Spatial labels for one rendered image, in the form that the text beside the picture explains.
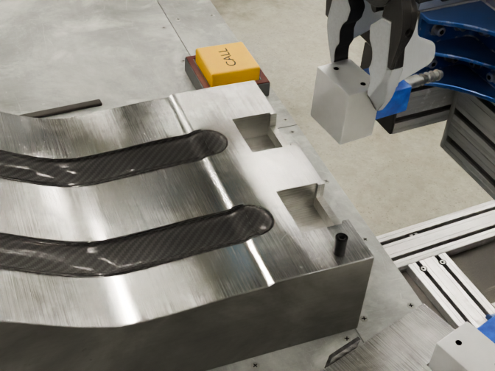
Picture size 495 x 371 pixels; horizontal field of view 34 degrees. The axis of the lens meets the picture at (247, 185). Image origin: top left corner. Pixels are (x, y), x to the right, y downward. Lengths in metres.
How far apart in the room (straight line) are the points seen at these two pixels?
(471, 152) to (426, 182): 1.07
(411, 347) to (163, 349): 0.19
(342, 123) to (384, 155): 1.50
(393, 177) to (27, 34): 1.28
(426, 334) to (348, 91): 0.21
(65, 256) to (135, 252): 0.05
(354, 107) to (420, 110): 0.36
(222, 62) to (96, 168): 0.27
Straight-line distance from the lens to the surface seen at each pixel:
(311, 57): 2.57
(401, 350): 0.64
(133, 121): 0.77
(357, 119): 0.72
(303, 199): 0.71
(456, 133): 1.10
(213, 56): 0.96
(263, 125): 0.79
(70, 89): 0.97
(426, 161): 2.22
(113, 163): 0.73
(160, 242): 0.65
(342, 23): 0.71
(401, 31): 0.65
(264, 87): 0.95
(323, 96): 0.73
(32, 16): 1.12
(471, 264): 1.66
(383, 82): 0.69
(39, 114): 0.92
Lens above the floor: 1.35
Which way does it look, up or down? 41 degrees down
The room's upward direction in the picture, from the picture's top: 5 degrees clockwise
